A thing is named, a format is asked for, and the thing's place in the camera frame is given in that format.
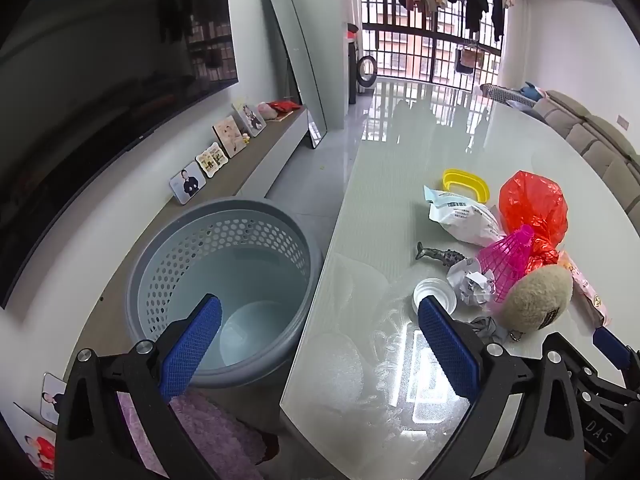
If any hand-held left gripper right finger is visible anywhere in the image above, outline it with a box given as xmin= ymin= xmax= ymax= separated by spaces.
xmin=416 ymin=296 xmax=586 ymax=480

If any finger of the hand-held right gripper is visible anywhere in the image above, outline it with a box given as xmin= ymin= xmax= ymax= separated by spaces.
xmin=592 ymin=327 xmax=640 ymax=391

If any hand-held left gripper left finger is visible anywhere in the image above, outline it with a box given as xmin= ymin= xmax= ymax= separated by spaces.
xmin=54 ymin=293 xmax=223 ymax=480

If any white paper ball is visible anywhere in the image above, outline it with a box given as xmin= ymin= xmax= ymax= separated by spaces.
xmin=446 ymin=257 xmax=496 ymax=306

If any grey perforated plastic basket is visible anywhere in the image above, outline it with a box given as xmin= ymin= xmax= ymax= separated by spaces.
xmin=125 ymin=197 xmax=323 ymax=388

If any red plastic bag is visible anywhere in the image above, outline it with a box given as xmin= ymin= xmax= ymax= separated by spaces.
xmin=498 ymin=170 xmax=570 ymax=273

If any crumpled grey foil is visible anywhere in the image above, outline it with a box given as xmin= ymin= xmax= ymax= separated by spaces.
xmin=467 ymin=316 xmax=508 ymax=346

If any pink snack wrapper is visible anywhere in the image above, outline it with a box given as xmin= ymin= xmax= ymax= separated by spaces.
xmin=560 ymin=252 xmax=612 ymax=328

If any purple fluffy rug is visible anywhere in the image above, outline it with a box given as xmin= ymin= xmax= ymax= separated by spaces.
xmin=117 ymin=390 xmax=278 ymax=480

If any beige plush ball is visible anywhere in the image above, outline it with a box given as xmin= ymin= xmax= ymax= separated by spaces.
xmin=501 ymin=265 xmax=574 ymax=343

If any dark metal fish figurine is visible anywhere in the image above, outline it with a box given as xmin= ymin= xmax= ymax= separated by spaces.
xmin=415 ymin=241 xmax=466 ymax=267

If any pink plastic shuttlecock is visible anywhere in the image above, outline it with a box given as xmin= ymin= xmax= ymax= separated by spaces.
xmin=476 ymin=224 xmax=535 ymax=303

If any white printed packaging bag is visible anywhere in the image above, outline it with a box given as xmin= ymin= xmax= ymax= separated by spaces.
xmin=423 ymin=185 xmax=506 ymax=247

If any long television cabinet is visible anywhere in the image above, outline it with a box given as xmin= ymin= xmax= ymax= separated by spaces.
xmin=65 ymin=106 xmax=308 ymax=361

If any grey fabric sofa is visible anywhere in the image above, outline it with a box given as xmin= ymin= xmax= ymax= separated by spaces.
xmin=530 ymin=90 xmax=640 ymax=201

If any checkered cloth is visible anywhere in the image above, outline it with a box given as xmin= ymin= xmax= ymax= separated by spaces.
xmin=480 ymin=83 xmax=536 ymax=108

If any black flat television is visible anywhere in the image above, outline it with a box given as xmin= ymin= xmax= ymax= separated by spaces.
xmin=0 ymin=0 xmax=240 ymax=308

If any hanger with orange garment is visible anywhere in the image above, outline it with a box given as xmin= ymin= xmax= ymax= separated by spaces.
xmin=455 ymin=45 xmax=486 ymax=75

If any dark tall appliance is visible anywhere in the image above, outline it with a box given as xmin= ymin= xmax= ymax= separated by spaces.
xmin=344 ymin=22 xmax=361 ymax=106

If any black window grille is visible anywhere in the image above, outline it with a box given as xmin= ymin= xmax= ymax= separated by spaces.
xmin=357 ymin=0 xmax=506 ymax=92

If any tall leaning mirror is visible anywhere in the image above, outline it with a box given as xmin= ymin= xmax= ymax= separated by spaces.
xmin=263 ymin=0 xmax=328 ymax=149

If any photo frame white background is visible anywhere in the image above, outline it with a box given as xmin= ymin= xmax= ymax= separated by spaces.
xmin=40 ymin=372 xmax=68 ymax=426

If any photo frame dark-suited figure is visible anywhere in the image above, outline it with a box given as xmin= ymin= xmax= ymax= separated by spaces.
xmin=170 ymin=161 xmax=207 ymax=205

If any yellow plastic ring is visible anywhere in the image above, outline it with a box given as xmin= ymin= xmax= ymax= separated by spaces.
xmin=442 ymin=168 xmax=491 ymax=204

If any photo frame red-clothed figure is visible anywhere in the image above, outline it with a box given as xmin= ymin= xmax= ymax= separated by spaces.
xmin=12 ymin=402 xmax=57 ymax=473

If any white scalloped photo frame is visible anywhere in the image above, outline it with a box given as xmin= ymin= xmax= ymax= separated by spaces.
xmin=195 ymin=142 xmax=229 ymax=178

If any baby photo frame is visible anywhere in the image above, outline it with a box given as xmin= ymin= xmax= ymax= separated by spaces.
xmin=212 ymin=115 xmax=247 ymax=158

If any photo frame standing figure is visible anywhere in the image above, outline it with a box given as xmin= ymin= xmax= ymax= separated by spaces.
xmin=232 ymin=99 xmax=267 ymax=137

